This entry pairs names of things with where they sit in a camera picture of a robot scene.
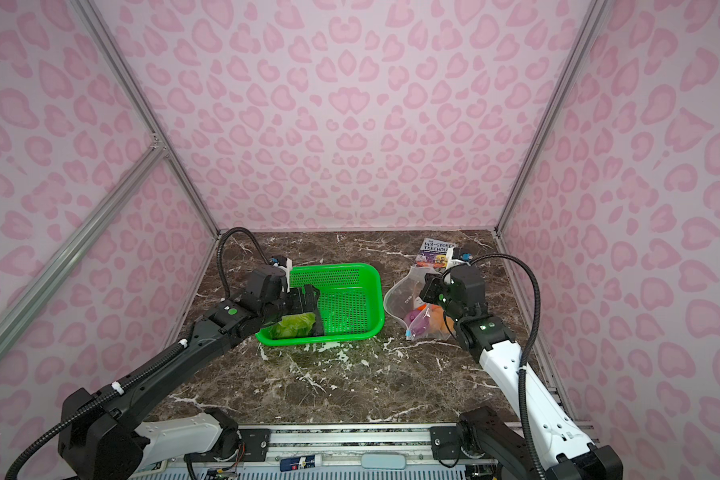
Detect orange toy pumpkin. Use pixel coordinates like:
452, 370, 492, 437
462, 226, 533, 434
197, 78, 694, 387
429, 306, 454, 339

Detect purple red onion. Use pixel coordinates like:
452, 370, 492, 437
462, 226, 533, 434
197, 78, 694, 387
406, 310, 430, 340

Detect clear zip top bag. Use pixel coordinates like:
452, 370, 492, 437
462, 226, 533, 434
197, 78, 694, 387
383, 266, 447, 341

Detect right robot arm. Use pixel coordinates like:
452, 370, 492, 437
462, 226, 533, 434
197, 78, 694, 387
419, 264, 624, 479

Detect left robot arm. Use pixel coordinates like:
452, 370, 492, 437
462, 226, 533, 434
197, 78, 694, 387
58, 266, 320, 479

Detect green cabbage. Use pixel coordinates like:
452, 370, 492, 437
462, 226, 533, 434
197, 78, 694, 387
269, 312, 317, 340

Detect green plastic perforated basket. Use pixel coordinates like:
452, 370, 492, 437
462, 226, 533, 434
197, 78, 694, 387
256, 263, 385, 347

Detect blue white small battery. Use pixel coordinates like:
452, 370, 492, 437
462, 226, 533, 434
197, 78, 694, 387
279, 454, 322, 472

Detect grey oval pad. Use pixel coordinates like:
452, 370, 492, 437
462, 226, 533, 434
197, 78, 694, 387
361, 452, 407, 470

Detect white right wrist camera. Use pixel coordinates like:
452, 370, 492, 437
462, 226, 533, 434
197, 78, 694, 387
445, 246, 473, 269

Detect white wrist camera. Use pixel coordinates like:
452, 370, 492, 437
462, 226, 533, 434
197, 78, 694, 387
270, 255, 293, 293
445, 246, 473, 269

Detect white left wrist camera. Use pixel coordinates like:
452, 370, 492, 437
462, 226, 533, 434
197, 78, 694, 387
270, 255, 293, 293

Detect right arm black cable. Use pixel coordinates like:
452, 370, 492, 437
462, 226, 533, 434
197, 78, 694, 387
440, 253, 547, 480

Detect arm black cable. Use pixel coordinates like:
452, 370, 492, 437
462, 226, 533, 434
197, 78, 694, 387
2, 226, 274, 480
440, 253, 547, 480

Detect right aluminium corner post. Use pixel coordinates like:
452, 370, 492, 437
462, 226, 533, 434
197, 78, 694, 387
494, 0, 613, 238

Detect aluminium mounting rail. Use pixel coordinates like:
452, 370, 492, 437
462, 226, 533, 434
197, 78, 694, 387
86, 419, 607, 480

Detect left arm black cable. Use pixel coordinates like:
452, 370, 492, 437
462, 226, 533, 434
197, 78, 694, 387
2, 226, 274, 480

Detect aluminium diagonal frame bar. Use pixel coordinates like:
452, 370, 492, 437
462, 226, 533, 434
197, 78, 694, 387
0, 141, 164, 362

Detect aluminium corner frame post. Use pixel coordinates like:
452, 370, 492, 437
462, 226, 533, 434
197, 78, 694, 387
70, 0, 220, 238

